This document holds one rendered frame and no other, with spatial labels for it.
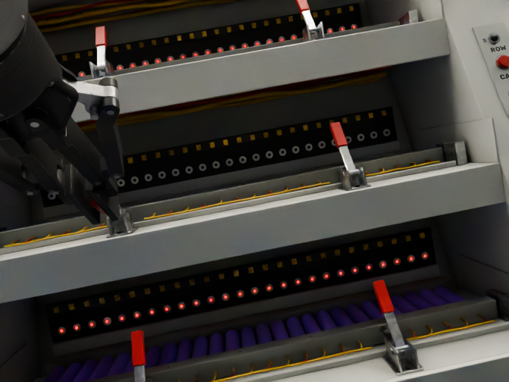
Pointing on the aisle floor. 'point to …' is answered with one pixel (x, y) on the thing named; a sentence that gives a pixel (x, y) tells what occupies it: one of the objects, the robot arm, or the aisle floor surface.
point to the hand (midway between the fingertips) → (93, 194)
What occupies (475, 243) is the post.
